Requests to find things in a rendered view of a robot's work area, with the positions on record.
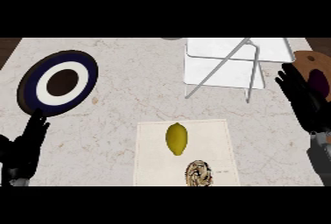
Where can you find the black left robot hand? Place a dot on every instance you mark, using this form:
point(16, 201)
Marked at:
point(26, 151)

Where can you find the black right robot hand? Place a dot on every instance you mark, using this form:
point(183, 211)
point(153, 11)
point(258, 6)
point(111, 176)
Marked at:
point(306, 102)

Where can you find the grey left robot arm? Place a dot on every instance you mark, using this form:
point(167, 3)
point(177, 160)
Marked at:
point(15, 181)

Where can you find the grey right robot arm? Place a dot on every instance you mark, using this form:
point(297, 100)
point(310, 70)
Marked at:
point(320, 157)

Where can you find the cream rectangular placemat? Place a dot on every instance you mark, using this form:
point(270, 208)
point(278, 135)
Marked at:
point(184, 151)

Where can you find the brown and white cupcake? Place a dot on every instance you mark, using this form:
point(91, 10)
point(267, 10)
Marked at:
point(198, 173)

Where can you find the dark purple eggplant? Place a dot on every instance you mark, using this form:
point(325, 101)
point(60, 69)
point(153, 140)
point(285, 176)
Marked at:
point(319, 81)

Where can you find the brown wooden cutting board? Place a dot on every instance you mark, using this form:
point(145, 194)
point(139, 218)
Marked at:
point(316, 62)

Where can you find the navy and white round plate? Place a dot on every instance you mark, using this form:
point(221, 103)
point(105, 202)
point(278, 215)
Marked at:
point(57, 83)

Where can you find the yellow lemon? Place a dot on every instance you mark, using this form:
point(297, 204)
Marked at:
point(176, 138)

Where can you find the grey round object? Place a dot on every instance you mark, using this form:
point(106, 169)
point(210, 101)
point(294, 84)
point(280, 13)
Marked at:
point(171, 38)

